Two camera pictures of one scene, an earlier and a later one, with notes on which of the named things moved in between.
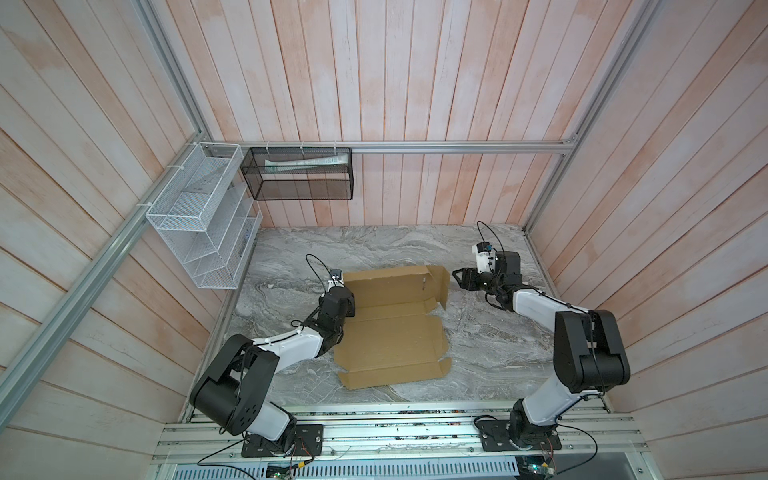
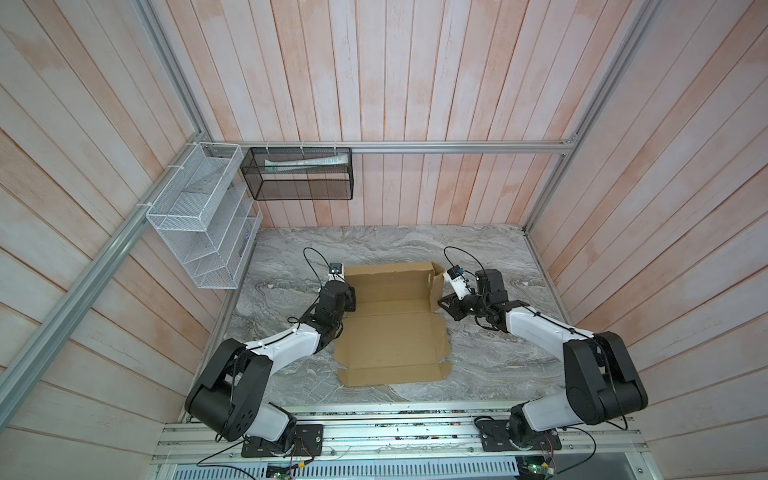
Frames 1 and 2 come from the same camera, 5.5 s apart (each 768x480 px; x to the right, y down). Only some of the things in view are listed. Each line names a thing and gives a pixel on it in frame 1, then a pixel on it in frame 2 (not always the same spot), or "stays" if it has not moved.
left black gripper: x=350 y=312 stays
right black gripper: x=469 y=275 → x=453 y=308
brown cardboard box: x=394 y=334 stays
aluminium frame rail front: x=406 y=434 stays
